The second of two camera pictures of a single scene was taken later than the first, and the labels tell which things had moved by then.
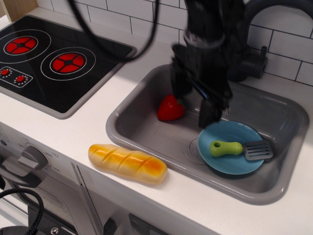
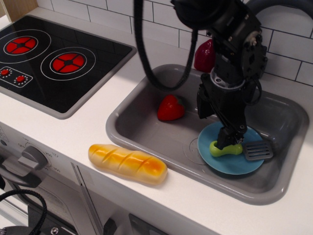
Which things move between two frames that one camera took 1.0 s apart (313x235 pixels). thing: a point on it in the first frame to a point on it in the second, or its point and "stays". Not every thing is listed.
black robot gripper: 204,60 to 229,95
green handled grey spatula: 252,151 stays
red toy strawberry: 170,108 stays
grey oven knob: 33,157 stays
